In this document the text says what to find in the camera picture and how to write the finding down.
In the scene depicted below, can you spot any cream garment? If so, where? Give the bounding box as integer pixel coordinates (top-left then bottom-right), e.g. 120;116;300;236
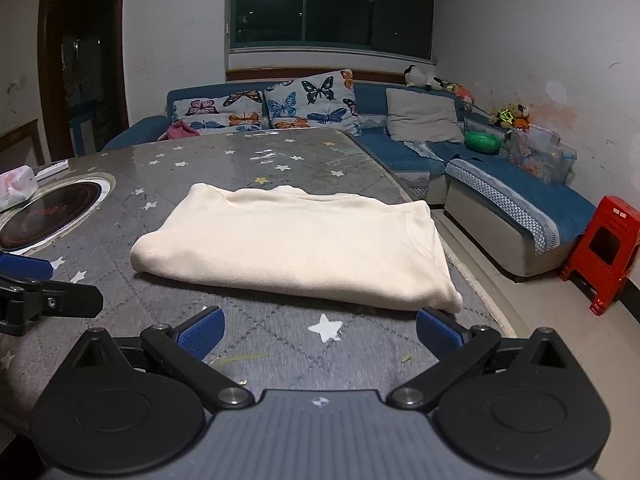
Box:
130;183;462;313

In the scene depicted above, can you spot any black round induction cooktop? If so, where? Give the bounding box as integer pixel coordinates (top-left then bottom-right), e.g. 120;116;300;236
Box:
1;178;112;255

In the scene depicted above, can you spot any pink white tissue pack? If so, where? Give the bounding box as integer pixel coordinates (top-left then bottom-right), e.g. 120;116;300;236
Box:
0;165;38;212

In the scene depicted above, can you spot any white remote control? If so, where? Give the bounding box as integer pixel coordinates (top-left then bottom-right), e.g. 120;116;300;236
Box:
35;159;68;181

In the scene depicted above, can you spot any blue corner sofa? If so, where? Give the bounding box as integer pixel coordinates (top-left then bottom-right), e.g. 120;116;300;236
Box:
102;79;599;279

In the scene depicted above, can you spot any red plastic stool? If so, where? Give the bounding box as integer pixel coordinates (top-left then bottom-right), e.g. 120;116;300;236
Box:
560;195;640;316

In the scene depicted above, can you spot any pink garment on sofa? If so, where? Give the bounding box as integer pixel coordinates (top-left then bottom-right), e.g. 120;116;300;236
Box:
158;120;201;141

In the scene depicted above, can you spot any green round toy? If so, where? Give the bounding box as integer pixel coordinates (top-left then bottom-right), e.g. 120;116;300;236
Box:
464;130;502;155

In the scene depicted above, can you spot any clear plastic toy box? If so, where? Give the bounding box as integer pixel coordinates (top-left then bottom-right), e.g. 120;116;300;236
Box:
509;125;578;184

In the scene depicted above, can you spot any grey plain pillow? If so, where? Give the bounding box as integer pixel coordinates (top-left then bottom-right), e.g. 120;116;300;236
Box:
385;88;463;143

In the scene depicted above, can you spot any yellow orange toy pile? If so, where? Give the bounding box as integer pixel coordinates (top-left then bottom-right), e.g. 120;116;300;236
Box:
488;104;529;131

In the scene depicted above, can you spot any left butterfly pillow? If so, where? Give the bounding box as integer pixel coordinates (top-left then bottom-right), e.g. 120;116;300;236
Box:
170;90;264;136

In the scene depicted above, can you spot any butterfly pillow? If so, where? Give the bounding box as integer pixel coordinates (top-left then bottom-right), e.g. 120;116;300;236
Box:
264;70;361;136
170;90;264;136

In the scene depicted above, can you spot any dark wooden door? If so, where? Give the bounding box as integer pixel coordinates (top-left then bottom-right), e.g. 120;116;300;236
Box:
37;0;129;160

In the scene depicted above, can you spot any black white plush toy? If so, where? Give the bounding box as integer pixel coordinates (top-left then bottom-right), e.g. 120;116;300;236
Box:
404;64;450;91

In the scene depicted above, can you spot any right butterfly pillow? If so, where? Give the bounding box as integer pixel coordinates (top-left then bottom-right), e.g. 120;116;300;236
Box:
264;70;361;136

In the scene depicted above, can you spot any dark window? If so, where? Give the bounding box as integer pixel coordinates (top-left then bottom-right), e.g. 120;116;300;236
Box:
230;0;434;60

